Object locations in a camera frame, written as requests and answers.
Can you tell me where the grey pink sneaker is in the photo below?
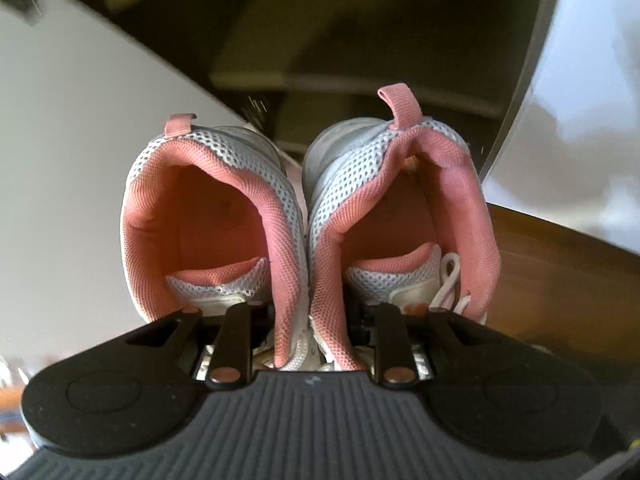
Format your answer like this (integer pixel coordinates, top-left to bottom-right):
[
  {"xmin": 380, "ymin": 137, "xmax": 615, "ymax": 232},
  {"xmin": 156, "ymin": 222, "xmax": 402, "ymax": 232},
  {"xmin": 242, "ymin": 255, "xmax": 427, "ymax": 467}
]
[
  {"xmin": 120, "ymin": 114, "xmax": 319, "ymax": 370},
  {"xmin": 303, "ymin": 84, "xmax": 500, "ymax": 370}
]

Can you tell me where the white shoe cabinet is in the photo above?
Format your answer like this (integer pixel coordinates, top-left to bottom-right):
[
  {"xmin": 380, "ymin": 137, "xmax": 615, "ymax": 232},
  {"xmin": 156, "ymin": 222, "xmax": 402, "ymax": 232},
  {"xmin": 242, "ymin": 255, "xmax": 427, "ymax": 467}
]
[{"xmin": 1, "ymin": 0, "xmax": 639, "ymax": 364}]

